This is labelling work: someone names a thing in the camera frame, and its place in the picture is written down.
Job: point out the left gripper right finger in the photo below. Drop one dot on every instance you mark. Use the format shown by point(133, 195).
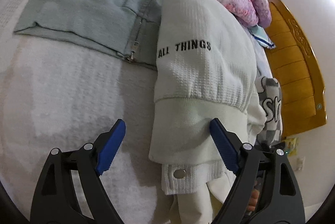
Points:
point(280, 199)

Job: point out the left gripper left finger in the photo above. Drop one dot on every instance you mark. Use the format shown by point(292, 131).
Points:
point(55, 200)

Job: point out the white button-up jacket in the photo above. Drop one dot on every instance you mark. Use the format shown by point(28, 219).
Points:
point(206, 69)

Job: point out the person's left hand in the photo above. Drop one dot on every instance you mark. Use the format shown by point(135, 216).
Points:
point(253, 198)

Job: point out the yellow box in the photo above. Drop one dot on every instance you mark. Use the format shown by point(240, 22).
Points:
point(291, 146)

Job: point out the checkered black white garment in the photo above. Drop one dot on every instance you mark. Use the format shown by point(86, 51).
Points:
point(270, 99)

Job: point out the bed mattress with sheet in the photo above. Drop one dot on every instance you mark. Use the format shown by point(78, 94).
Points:
point(57, 93)

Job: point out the wooden headboard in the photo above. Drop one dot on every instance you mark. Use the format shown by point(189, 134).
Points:
point(294, 64)

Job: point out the blue striped pillow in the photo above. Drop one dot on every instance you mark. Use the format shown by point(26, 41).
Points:
point(259, 34)

